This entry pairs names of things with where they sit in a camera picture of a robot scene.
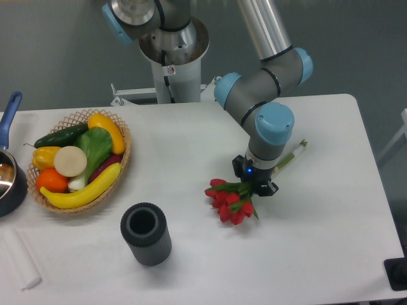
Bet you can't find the beige round disc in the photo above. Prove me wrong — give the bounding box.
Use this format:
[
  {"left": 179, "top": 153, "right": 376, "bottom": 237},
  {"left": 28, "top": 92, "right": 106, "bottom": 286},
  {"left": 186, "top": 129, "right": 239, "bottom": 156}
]
[{"left": 53, "top": 146, "right": 87, "bottom": 177}]

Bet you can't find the green lettuce leaf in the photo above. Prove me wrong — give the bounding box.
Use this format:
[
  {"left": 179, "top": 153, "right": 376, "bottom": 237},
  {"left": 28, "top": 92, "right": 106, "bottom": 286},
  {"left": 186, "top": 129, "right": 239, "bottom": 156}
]
[{"left": 74, "top": 127, "right": 113, "bottom": 182}]

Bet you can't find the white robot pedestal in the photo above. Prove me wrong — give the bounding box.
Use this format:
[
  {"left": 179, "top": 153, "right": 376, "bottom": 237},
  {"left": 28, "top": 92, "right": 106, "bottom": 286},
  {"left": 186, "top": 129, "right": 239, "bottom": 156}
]
[{"left": 151, "top": 59, "right": 201, "bottom": 104}]

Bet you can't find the red tulip bouquet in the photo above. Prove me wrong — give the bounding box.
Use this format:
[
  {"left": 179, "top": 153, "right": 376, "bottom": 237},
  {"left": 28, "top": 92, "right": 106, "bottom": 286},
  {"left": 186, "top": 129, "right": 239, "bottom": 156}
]
[{"left": 203, "top": 139, "right": 308, "bottom": 226}]

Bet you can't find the white folded cloth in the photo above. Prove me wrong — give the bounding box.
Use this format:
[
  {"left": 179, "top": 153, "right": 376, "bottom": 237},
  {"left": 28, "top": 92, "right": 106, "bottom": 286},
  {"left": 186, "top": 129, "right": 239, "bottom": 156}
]
[{"left": 1, "top": 229, "right": 42, "bottom": 291}]

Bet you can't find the white metal base frame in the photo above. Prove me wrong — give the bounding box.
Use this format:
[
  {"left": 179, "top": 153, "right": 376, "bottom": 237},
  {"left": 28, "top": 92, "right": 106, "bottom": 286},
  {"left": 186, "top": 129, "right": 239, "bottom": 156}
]
[{"left": 110, "top": 76, "right": 222, "bottom": 107}]

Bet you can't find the white frame at right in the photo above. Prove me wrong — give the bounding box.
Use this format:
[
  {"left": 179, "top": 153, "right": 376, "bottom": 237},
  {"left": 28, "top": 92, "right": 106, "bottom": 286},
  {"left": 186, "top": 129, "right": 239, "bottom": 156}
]
[{"left": 376, "top": 109, "right": 406, "bottom": 168}]

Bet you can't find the dark green cucumber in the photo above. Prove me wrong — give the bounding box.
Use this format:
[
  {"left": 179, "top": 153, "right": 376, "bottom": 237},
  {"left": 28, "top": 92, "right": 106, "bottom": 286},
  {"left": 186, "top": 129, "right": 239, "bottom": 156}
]
[{"left": 24, "top": 124, "right": 88, "bottom": 149}]

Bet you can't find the yellow bell pepper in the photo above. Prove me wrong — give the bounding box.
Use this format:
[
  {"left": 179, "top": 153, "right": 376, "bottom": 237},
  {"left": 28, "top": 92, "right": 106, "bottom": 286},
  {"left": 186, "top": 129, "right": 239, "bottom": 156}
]
[{"left": 32, "top": 146, "right": 61, "bottom": 171}]

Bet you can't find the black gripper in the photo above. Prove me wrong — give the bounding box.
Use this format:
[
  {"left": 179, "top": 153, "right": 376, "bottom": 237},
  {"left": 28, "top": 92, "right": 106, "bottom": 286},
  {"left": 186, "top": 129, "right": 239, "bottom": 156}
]
[{"left": 232, "top": 155, "right": 279, "bottom": 196}]

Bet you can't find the yellow squash at top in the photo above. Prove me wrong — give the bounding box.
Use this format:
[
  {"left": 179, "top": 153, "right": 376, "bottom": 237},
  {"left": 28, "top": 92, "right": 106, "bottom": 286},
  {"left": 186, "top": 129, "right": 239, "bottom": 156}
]
[{"left": 88, "top": 113, "right": 125, "bottom": 154}]

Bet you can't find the dark pot blue handle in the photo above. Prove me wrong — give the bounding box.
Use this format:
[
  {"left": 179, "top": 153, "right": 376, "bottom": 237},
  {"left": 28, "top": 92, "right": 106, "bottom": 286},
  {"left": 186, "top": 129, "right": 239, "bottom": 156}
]
[{"left": 1, "top": 91, "right": 27, "bottom": 217}]

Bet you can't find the white spring onion bulb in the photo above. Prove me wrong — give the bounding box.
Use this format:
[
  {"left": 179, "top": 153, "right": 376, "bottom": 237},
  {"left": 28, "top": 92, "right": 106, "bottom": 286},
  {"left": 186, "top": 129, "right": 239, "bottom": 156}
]
[{"left": 68, "top": 174, "right": 86, "bottom": 192}]

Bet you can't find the dark grey ribbed vase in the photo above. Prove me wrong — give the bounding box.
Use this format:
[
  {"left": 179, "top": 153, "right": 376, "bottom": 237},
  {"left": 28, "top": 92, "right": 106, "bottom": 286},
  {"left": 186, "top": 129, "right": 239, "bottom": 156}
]
[{"left": 120, "top": 202, "right": 172, "bottom": 266}]

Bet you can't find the orange fruit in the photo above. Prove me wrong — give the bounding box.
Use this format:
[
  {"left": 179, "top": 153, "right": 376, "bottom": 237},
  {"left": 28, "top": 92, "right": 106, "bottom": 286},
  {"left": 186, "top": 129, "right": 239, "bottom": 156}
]
[{"left": 36, "top": 168, "right": 68, "bottom": 193}]

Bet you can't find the black device at edge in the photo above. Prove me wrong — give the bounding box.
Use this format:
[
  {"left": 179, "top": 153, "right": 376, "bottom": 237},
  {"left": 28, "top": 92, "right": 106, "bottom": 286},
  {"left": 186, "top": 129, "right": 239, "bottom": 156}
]
[{"left": 383, "top": 257, "right": 406, "bottom": 291}]

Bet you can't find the purple eggplant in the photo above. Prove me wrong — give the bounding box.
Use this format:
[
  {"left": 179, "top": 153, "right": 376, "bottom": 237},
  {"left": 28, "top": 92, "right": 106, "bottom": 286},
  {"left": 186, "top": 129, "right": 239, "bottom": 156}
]
[{"left": 88, "top": 154, "right": 122, "bottom": 183}]

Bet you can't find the silver blue-capped robot arm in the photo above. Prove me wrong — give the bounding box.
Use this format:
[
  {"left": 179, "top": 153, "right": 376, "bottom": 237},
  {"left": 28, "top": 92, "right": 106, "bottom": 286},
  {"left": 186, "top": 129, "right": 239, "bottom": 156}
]
[{"left": 102, "top": 1, "right": 313, "bottom": 196}]

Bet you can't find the long yellow squash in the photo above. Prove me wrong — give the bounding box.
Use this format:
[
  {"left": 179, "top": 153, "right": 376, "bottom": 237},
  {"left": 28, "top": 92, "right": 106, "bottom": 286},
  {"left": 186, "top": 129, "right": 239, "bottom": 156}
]
[{"left": 40, "top": 163, "right": 121, "bottom": 209}]

